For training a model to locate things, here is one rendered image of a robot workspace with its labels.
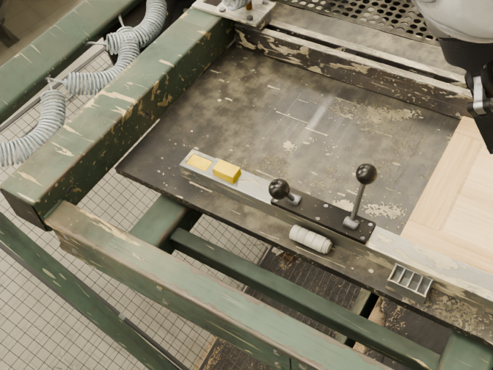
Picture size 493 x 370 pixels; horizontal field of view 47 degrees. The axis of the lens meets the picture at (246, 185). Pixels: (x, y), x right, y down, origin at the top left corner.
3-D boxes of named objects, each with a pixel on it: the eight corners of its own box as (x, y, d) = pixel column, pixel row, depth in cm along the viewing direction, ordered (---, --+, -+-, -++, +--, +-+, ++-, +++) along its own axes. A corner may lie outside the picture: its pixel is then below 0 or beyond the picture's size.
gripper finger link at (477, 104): (489, 51, 63) (480, 77, 60) (499, 91, 66) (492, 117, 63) (467, 56, 65) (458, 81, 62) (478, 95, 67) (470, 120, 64)
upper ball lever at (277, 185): (299, 213, 110) (281, 200, 98) (282, 205, 112) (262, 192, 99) (307, 195, 110) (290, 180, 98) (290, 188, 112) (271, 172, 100)
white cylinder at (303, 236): (288, 241, 110) (326, 258, 107) (288, 232, 108) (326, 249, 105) (296, 230, 112) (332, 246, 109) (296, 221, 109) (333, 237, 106)
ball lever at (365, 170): (355, 236, 104) (375, 171, 98) (336, 228, 105) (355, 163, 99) (362, 229, 107) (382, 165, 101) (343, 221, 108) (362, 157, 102)
